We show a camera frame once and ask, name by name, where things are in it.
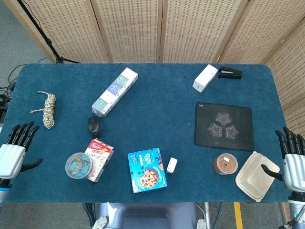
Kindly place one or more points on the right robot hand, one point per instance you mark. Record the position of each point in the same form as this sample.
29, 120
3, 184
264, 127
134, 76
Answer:
294, 167

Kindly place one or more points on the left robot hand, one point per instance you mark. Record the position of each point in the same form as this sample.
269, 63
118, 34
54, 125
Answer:
10, 157

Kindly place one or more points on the black computer mouse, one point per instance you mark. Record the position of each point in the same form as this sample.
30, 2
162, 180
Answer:
94, 127

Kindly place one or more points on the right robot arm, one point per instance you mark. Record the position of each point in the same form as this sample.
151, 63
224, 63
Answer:
296, 205

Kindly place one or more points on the black mouse pad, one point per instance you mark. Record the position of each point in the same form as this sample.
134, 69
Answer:
224, 140

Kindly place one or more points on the beige takeaway food container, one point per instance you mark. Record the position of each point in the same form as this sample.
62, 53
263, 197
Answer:
252, 177

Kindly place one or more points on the clear jar of binder clips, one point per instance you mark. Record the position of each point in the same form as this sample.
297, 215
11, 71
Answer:
77, 165

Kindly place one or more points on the round brown lidded container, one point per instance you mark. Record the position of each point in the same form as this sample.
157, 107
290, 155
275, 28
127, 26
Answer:
225, 164

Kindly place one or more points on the red white biscuit box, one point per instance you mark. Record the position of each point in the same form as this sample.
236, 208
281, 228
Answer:
101, 155

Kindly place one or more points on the black stapler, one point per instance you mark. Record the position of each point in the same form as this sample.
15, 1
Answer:
230, 74

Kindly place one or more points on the small white box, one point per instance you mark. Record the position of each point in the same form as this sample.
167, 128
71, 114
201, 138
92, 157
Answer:
171, 165

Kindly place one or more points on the wrapped tissue multipack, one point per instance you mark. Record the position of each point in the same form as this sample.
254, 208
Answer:
114, 91

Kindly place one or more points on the white rectangular carton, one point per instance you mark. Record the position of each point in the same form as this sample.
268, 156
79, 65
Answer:
204, 78

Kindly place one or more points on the black tripod stand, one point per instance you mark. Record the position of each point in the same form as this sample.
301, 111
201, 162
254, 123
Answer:
40, 33

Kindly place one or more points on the blue chocolate cookie box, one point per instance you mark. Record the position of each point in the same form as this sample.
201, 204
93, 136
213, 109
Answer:
146, 170

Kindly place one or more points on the blue table cloth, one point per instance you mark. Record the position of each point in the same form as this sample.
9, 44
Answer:
157, 119

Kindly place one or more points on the grey robot torso base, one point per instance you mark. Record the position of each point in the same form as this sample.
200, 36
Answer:
147, 214

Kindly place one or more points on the woven folding screen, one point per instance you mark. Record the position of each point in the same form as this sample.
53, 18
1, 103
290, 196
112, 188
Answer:
133, 28

